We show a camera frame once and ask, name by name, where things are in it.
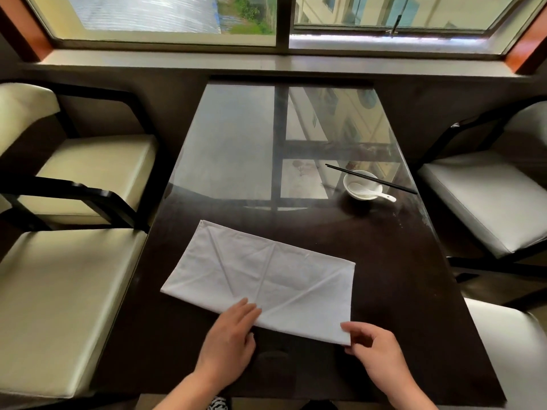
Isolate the white ceramic spoon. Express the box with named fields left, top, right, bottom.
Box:
left=349, top=184, right=397, bottom=204

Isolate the person's left forearm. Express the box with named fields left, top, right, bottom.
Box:
left=153, top=368, right=224, bottom=410

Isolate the black chopstick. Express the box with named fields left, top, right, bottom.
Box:
left=326, top=165, right=419, bottom=195
left=326, top=163, right=417, bottom=193

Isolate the grey stone window sill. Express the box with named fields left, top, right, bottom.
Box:
left=23, top=50, right=537, bottom=81

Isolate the cream cushioned black-framed chair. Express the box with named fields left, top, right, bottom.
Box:
left=0, top=82, right=162, bottom=232
left=463, top=297, right=547, bottom=410
left=0, top=227, right=149, bottom=410
left=416, top=97, right=547, bottom=280

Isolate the metal window handle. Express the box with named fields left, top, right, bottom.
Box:
left=390, top=0, right=407, bottom=36

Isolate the sliding window with metal frame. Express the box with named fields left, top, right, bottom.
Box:
left=23, top=0, right=547, bottom=56

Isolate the white cloth napkin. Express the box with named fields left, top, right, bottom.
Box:
left=160, top=220, right=356, bottom=347

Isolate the person's right forearm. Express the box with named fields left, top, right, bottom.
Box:
left=382, top=373, right=438, bottom=410

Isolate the person's right hand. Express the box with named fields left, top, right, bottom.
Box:
left=340, top=321, right=412, bottom=395

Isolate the white ceramic bowl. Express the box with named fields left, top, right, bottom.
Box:
left=343, top=170, right=384, bottom=201

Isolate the person's left hand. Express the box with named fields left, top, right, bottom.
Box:
left=194, top=298, right=262, bottom=381

